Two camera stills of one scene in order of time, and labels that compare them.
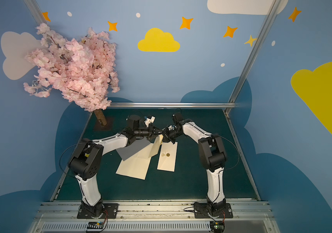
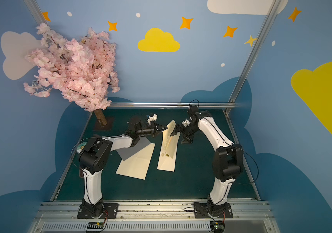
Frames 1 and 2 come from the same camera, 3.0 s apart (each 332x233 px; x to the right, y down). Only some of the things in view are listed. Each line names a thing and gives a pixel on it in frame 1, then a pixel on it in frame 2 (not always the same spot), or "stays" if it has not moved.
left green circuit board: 95,225 stays
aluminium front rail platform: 62,217 stays
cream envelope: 157,146 → 169,148
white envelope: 167,157 stays
